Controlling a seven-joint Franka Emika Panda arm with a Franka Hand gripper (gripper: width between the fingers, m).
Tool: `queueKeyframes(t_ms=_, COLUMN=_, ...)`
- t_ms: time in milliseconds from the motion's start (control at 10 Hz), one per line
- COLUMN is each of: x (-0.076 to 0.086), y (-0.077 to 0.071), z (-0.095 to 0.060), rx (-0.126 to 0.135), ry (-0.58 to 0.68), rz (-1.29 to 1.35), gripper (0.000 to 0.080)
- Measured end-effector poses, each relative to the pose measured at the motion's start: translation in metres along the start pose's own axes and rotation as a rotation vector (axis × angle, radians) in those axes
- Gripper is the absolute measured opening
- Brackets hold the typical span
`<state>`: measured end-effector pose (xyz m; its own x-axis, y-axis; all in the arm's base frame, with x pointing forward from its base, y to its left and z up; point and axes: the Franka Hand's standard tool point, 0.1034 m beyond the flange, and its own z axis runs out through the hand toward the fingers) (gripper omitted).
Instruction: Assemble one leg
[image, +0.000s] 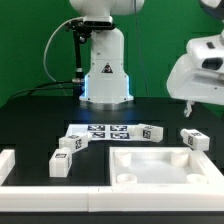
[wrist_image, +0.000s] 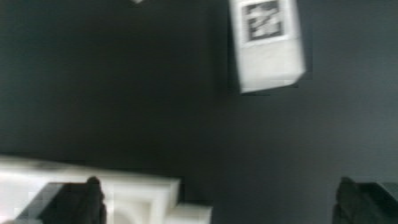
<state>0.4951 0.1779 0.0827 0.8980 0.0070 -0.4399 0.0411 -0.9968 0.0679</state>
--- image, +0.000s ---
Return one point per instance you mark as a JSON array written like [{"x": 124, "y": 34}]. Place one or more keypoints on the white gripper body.
[{"x": 198, "y": 75}]

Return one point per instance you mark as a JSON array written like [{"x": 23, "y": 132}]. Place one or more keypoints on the paper sheet with tags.
[{"x": 101, "y": 131}]

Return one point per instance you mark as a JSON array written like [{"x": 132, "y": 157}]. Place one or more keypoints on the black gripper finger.
[{"x": 188, "y": 108}]

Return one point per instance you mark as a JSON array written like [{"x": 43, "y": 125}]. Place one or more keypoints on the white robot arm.
[{"x": 106, "y": 84}]

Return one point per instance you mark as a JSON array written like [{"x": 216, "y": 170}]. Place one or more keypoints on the black camera on stand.
[{"x": 82, "y": 29}]

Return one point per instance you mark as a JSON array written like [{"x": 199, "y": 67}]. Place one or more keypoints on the white square table top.
[{"x": 160, "y": 165}]

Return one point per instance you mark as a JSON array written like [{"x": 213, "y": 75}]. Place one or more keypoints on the white U-shaped obstacle fence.
[{"x": 192, "y": 196}]

